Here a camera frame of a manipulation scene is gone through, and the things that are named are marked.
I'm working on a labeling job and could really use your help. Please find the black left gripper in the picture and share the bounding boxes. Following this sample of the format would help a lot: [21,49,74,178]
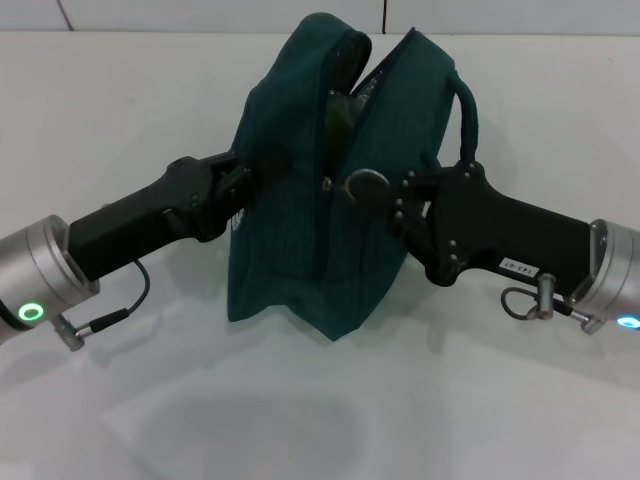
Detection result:
[66,152,292,282]

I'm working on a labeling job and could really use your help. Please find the right arm cable metal plug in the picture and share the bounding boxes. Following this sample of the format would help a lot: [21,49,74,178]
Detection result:
[500,272,602,336]

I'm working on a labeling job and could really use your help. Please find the green cucumber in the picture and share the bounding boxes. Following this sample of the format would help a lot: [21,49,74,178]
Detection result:
[322,91,360,169]

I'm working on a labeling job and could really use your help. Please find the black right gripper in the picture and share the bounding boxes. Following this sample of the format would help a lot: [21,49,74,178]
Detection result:
[348,161,595,290]

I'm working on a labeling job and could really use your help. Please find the dark teal fabric lunch bag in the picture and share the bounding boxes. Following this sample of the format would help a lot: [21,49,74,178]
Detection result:
[224,12,482,345]

